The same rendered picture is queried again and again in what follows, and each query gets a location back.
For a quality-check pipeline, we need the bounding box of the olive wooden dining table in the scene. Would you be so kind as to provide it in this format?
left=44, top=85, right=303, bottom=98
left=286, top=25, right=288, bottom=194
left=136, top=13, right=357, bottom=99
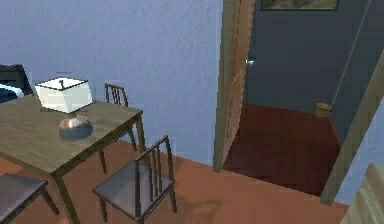
left=0, top=94, right=147, bottom=224

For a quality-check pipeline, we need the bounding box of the brown wooden room door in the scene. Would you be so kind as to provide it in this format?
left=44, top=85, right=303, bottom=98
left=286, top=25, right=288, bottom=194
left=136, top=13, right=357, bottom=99
left=222, top=0, right=256, bottom=165

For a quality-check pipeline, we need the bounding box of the dark slatted wooden chair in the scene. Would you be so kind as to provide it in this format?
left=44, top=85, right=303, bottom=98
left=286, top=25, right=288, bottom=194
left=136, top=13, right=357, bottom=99
left=98, top=82, right=138, bottom=175
left=0, top=172, right=61, bottom=224
left=92, top=134, right=178, bottom=224

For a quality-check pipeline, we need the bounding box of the white shade table lamp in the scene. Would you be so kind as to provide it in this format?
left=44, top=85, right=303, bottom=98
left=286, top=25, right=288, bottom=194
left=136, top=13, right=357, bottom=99
left=34, top=76, right=95, bottom=142

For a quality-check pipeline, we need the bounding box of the small wooden bin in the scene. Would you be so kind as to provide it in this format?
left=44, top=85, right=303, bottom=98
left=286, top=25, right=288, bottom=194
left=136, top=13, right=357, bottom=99
left=315, top=102, right=334, bottom=120

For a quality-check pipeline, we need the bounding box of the framed landscape picture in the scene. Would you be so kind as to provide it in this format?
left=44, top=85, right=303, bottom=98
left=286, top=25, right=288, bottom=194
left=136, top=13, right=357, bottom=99
left=260, top=0, right=341, bottom=11

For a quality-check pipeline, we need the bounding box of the white blue pillow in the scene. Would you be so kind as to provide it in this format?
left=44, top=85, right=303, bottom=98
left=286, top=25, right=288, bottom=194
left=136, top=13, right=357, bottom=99
left=0, top=83, right=25, bottom=105

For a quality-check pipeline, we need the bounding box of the pale green furniture corner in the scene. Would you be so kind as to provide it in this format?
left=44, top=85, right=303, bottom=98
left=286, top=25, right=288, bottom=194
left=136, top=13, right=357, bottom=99
left=339, top=162, right=384, bottom=224

